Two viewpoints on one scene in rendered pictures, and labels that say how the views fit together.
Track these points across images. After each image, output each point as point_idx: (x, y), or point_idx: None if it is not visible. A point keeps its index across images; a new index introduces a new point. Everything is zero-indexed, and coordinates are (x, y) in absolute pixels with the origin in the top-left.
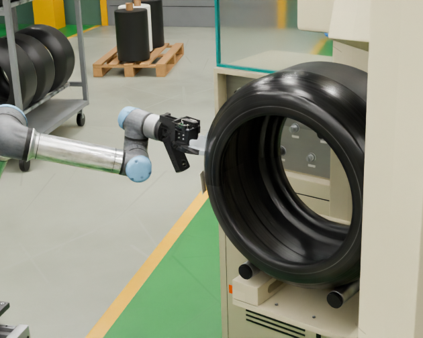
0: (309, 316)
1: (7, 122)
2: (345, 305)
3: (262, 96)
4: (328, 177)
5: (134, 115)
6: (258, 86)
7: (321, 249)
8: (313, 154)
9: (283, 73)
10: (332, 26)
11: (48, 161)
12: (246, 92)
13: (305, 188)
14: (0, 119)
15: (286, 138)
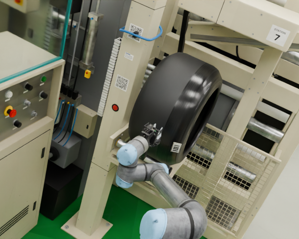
0: (173, 164)
1: (200, 209)
2: None
3: (212, 86)
4: (40, 118)
5: (138, 149)
6: (208, 82)
7: None
8: (35, 111)
9: (205, 70)
10: None
11: None
12: (204, 88)
13: (37, 133)
14: (200, 213)
15: (19, 112)
